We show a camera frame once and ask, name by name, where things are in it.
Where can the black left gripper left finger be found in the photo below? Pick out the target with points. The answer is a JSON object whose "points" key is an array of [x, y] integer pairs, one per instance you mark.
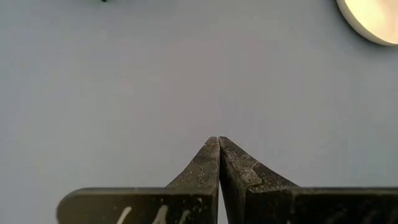
{"points": [[192, 202]]}

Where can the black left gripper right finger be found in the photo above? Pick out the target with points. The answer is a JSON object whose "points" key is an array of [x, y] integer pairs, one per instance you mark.
{"points": [[248, 196]]}

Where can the large pink bowl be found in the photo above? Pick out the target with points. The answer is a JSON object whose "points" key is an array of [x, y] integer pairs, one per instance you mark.
{"points": [[376, 18]]}

